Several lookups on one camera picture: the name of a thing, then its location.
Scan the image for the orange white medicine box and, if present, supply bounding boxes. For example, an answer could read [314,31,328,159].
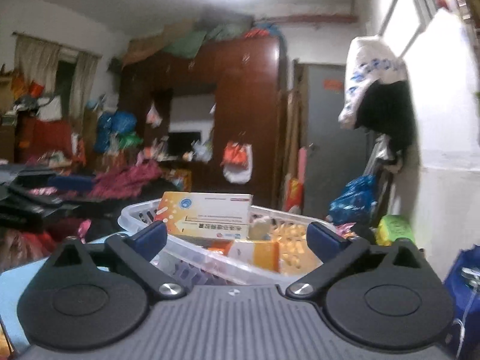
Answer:
[154,192,252,240]

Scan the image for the blue plastic bag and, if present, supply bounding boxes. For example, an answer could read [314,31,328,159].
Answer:
[328,175,377,226]

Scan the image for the green box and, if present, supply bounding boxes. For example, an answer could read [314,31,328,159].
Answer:
[375,214,415,246]

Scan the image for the magenta blanket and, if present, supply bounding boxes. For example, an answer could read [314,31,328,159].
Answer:
[88,161,162,200]

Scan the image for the white plastic laundry basket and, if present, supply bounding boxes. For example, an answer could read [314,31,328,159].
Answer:
[117,197,339,290]

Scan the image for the blue bags pile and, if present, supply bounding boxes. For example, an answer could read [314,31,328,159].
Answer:
[94,111,143,154]

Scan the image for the grey door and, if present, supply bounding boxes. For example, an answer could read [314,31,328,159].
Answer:
[299,63,368,219]

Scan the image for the beige curtains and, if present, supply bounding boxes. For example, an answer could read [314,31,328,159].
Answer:
[14,33,100,124]

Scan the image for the blue tote bag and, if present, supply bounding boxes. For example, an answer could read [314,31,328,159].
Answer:
[444,244,479,359]

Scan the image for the orange white hanging bag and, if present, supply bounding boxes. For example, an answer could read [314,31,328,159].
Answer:
[220,141,253,185]

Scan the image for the dark red wooden wardrobe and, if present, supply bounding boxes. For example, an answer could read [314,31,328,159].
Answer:
[119,37,285,207]

